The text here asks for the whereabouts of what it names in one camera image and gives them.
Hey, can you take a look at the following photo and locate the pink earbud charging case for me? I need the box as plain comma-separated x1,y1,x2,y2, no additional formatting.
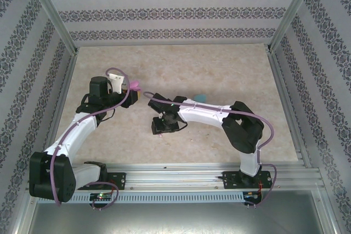
128,79,143,92

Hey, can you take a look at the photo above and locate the left aluminium side bar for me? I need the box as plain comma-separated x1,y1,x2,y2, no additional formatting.
41,53,79,154

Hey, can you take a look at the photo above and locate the aluminium side bar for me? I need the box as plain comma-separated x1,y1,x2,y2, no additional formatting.
268,52,313,169
41,53,79,154

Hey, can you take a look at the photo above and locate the grey metal panel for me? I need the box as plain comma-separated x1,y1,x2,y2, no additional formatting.
27,202,334,234

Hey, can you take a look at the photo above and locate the right aluminium side bar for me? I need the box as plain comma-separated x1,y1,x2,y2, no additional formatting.
268,52,313,169

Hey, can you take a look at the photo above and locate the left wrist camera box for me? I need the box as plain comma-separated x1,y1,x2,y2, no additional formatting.
106,72,129,94

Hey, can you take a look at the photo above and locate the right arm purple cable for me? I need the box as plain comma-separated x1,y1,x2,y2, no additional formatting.
143,91,278,210

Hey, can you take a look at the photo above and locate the aluminium mounting rail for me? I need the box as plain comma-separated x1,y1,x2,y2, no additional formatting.
26,162,321,191

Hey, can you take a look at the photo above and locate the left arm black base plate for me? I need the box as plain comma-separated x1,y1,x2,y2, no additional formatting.
78,172,127,191

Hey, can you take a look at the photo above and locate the slotted grey cable duct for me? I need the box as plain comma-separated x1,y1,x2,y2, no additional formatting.
37,191,245,204

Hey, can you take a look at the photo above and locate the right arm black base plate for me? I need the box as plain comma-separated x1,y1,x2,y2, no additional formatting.
222,170,274,190

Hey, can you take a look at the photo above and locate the left aluminium frame post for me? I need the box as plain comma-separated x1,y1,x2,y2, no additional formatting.
23,0,80,55

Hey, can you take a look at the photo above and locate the aluminium frame post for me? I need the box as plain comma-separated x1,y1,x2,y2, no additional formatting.
267,0,323,54
23,0,80,55

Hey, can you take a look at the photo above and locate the right aluminium frame post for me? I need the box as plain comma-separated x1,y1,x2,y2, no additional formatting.
267,0,323,54

